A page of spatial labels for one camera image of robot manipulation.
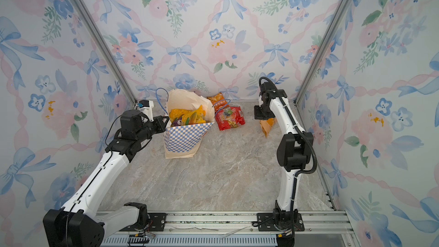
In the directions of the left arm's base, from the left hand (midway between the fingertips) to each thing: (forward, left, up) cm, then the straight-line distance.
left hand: (169, 116), depth 77 cm
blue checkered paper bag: (-7, -6, -10) cm, 13 cm away
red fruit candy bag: (+19, -28, -23) cm, 41 cm away
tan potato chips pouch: (+8, -48, -16) cm, 52 cm away
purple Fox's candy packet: (+8, +1, -15) cm, 18 cm away
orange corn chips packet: (+34, -21, -24) cm, 47 cm away
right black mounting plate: (-37, -42, -25) cm, 62 cm away
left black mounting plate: (-37, +5, -28) cm, 47 cm away
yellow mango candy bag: (+7, -9, -9) cm, 15 cm away
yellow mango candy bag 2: (+17, +3, -17) cm, 24 cm away
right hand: (+11, -45, -12) cm, 48 cm away
